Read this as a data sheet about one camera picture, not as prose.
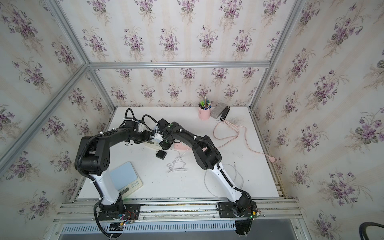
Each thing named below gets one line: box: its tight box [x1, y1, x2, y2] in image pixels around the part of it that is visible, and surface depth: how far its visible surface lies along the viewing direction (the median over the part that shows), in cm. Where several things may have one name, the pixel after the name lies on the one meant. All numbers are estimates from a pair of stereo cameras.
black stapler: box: [220, 105, 231, 121], surface depth 120 cm
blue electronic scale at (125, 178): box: [110, 161, 143, 199], surface depth 84 cm
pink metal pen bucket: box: [198, 106, 212, 121], surface depth 112 cm
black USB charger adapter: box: [156, 149, 167, 160], surface depth 94 cm
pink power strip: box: [174, 141, 193, 153], surface depth 97 cm
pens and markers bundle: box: [198, 96, 212, 110], surface depth 110 cm
